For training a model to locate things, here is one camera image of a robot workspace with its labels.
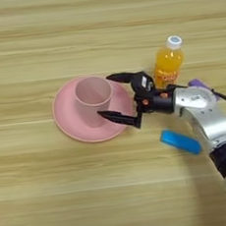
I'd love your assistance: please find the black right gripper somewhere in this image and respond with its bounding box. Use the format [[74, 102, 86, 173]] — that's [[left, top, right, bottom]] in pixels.
[[92, 66, 183, 135]]

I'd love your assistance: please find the pink plastic cup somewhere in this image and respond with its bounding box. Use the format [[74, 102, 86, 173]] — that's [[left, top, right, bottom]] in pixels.
[[72, 74, 117, 131]]

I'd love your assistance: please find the orange juice bottle white cap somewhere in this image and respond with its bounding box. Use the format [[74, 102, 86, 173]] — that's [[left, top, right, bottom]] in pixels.
[[148, 33, 189, 90]]

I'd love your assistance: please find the pink round plate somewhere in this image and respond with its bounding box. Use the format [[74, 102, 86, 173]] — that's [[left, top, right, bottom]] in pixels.
[[48, 70, 138, 147]]

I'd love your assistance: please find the small black box white label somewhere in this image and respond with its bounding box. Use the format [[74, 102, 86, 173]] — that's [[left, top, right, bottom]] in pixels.
[[129, 69, 157, 98]]

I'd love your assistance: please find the blue rectangular block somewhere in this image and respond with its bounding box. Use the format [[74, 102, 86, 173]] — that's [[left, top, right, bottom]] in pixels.
[[158, 126, 203, 159]]

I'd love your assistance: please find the purple rectangular block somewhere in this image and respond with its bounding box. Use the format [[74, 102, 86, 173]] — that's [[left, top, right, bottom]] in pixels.
[[187, 76, 222, 105]]

